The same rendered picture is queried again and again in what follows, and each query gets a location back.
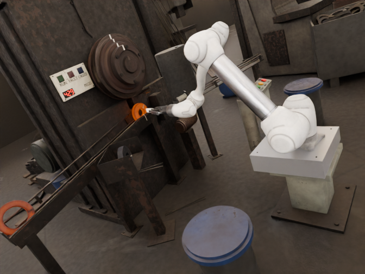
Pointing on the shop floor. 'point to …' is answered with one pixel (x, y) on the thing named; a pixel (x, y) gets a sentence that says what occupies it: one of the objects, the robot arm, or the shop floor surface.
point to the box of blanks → (339, 42)
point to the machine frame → (109, 117)
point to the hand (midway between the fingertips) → (150, 110)
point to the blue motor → (226, 91)
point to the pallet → (34, 167)
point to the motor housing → (190, 141)
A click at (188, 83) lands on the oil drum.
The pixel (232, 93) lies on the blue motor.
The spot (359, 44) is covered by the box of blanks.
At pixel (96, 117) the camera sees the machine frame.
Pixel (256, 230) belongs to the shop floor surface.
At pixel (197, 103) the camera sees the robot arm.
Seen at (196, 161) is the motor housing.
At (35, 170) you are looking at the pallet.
